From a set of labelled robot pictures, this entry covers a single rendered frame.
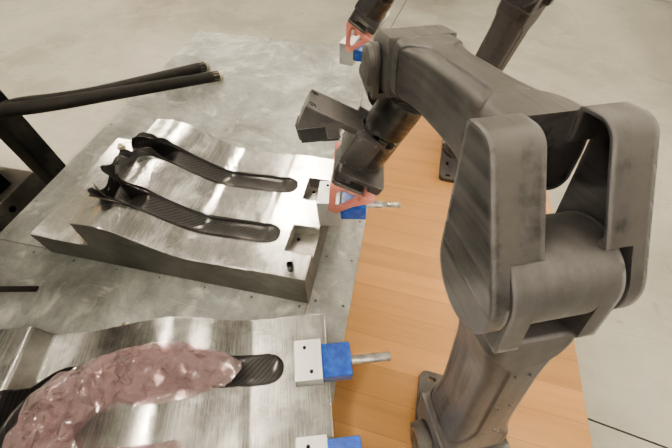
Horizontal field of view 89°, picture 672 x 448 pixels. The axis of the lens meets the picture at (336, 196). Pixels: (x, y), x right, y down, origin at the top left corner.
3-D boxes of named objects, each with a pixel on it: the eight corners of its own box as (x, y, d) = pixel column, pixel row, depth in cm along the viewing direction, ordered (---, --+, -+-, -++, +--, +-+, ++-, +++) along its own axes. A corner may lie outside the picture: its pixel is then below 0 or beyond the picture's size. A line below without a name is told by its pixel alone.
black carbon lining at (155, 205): (301, 184, 66) (297, 148, 59) (276, 257, 56) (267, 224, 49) (138, 159, 70) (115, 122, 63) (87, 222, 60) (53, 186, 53)
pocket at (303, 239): (320, 240, 60) (319, 228, 57) (313, 266, 57) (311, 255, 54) (295, 235, 61) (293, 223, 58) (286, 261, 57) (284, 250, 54)
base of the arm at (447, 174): (447, 154, 70) (482, 160, 69) (451, 98, 82) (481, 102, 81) (438, 180, 76) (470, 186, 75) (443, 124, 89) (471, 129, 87)
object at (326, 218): (398, 205, 58) (401, 182, 54) (400, 228, 55) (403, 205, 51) (322, 203, 60) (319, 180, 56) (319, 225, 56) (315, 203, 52)
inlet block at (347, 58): (394, 63, 87) (397, 42, 83) (388, 73, 84) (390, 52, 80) (346, 54, 90) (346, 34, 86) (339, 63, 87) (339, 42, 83)
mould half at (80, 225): (338, 189, 74) (339, 142, 64) (308, 303, 58) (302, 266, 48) (130, 157, 81) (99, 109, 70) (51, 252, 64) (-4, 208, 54)
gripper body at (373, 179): (334, 181, 45) (361, 141, 40) (340, 135, 52) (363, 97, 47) (377, 199, 47) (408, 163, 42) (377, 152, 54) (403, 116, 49)
